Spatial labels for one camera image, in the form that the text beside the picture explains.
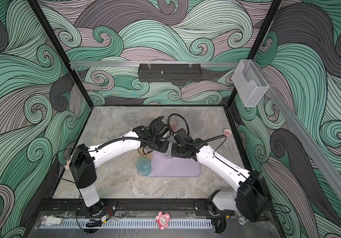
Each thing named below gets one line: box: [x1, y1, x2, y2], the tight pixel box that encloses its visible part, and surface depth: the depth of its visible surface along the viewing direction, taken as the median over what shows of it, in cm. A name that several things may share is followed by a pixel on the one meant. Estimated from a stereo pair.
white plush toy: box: [41, 215, 63, 227], surface depth 70 cm
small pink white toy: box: [223, 128, 232, 137], surface depth 101 cm
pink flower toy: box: [155, 211, 171, 231], surface depth 69 cm
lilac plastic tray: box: [137, 150, 202, 178], surface depth 88 cm
